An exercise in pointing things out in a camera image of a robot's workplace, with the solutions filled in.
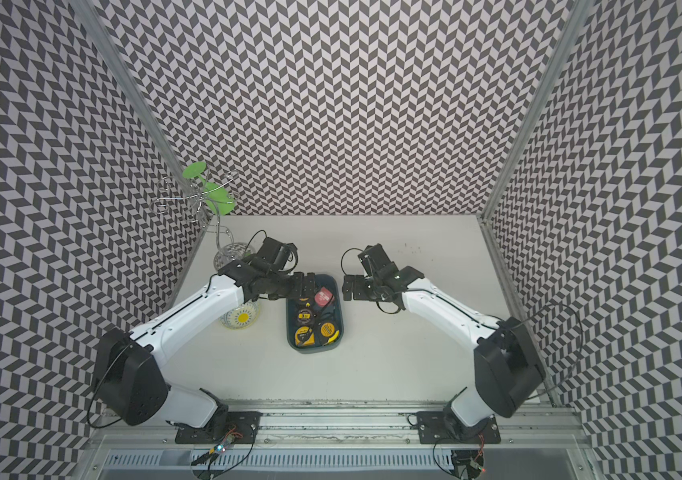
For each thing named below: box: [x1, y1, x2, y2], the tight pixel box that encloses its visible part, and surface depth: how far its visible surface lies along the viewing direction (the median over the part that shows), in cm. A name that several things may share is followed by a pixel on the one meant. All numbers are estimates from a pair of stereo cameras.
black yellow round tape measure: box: [296, 309, 313, 325], surface depth 90 cm
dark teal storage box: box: [286, 274, 344, 354], surface depth 88 cm
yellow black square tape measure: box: [295, 326, 315, 346], surface depth 86 cm
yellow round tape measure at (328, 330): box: [320, 322, 340, 345], surface depth 88 cm
